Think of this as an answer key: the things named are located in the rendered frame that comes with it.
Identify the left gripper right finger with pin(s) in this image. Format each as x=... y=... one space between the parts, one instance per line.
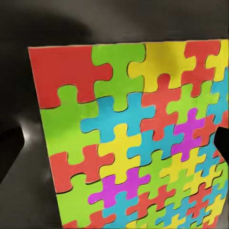
x=221 y=141

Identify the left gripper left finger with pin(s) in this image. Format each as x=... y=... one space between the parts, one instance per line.
x=11 y=143

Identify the desk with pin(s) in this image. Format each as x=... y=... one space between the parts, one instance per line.
x=27 y=194

